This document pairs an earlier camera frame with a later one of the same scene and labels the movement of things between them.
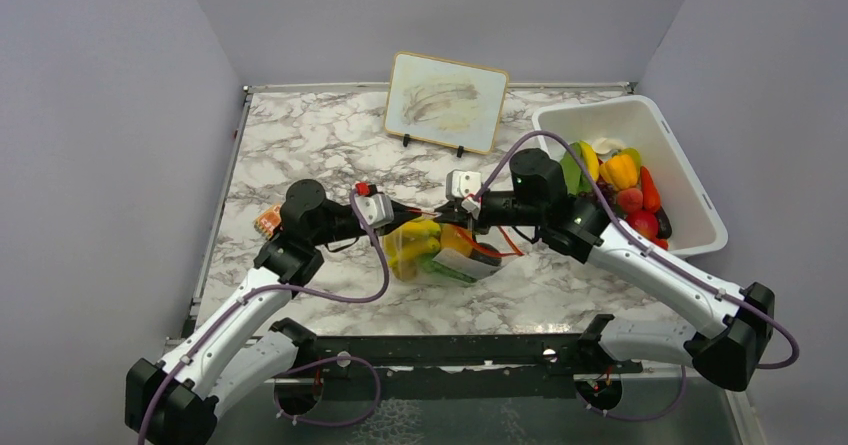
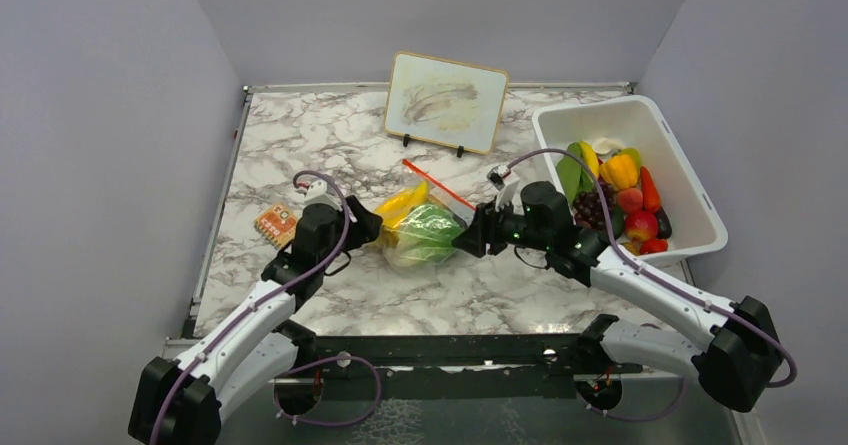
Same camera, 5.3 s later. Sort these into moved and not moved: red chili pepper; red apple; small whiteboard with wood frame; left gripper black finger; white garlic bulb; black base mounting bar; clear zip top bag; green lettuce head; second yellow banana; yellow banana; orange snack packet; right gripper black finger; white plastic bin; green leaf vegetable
Moved: left gripper black finger; yellow banana; right gripper black finger; clear zip top bag; green lettuce head
Not moved: red chili pepper; small whiteboard with wood frame; white garlic bulb; red apple; orange snack packet; white plastic bin; green leaf vegetable; black base mounting bar; second yellow banana
